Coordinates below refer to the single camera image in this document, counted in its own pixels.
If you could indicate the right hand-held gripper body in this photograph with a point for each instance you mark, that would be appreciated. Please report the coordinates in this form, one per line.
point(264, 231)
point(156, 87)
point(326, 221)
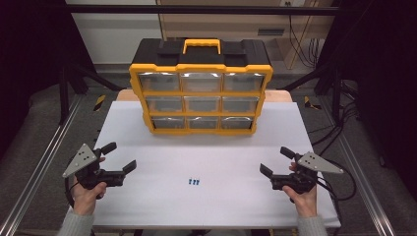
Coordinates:
point(301, 182)

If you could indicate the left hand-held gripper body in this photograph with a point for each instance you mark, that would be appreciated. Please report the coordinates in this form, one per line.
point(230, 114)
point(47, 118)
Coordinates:
point(86, 164)

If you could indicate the clear plastic organizer drawer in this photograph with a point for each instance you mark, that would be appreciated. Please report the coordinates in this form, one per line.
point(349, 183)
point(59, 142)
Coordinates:
point(200, 82)

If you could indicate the yellow black organizer case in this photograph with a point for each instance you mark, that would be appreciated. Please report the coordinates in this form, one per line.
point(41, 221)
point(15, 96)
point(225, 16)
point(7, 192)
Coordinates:
point(196, 59)

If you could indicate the person's right hand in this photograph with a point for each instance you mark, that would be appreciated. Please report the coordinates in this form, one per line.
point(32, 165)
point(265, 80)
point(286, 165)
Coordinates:
point(306, 203)

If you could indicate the person's left hand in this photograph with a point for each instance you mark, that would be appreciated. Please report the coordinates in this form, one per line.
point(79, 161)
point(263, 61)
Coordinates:
point(84, 200)

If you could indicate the yellow black hazard tape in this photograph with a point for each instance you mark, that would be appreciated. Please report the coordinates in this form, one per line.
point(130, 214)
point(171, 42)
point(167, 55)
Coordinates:
point(99, 102)
point(308, 102)

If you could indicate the wooden table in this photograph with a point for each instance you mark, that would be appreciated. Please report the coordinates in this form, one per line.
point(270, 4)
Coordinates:
point(278, 95)

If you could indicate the white table mat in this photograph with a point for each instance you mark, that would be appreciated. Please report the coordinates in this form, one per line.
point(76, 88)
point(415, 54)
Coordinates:
point(203, 157)

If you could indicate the grid of clear drawers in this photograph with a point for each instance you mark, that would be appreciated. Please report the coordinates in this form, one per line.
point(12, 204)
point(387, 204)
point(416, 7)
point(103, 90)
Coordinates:
point(157, 82)

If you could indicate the black curtain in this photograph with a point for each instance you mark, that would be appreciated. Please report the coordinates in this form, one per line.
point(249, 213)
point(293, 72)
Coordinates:
point(387, 82)
point(29, 65)

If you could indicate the aluminium floor rail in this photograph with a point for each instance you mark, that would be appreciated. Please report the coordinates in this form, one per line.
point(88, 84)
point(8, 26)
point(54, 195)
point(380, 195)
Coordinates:
point(42, 164)
point(360, 170)

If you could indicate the black metal frame post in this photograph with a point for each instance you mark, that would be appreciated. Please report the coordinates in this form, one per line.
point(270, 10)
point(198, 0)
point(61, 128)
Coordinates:
point(336, 95)
point(64, 95)

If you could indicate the black horizontal frame bar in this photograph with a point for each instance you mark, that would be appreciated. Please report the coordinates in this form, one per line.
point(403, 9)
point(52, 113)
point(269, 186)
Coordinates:
point(164, 9)

